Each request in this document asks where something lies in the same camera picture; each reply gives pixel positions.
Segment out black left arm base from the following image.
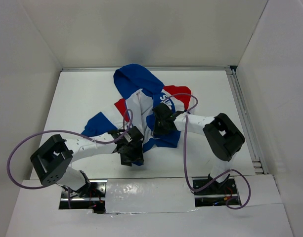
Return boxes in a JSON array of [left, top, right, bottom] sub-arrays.
[[59, 179, 107, 214]]

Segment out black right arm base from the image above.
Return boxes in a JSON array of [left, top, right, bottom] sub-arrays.
[[192, 178, 241, 207]]

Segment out white taped panel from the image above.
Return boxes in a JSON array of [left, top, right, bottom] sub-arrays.
[[105, 178, 196, 214]]

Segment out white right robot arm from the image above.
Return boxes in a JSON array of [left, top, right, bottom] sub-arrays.
[[153, 103, 245, 194]]

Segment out blue white red jacket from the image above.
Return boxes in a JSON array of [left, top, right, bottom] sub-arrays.
[[82, 64, 191, 153]]

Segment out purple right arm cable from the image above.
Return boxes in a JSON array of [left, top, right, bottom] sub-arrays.
[[166, 93, 251, 210]]

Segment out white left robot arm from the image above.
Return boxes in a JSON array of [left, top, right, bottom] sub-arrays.
[[30, 126, 144, 197]]

